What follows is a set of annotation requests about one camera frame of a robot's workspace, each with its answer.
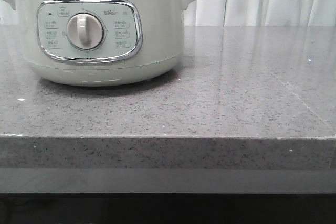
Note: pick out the grey pot control knob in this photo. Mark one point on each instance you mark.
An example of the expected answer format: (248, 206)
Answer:
(85, 31)

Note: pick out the pale green electric pot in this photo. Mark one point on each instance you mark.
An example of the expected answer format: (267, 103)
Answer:
(143, 39)

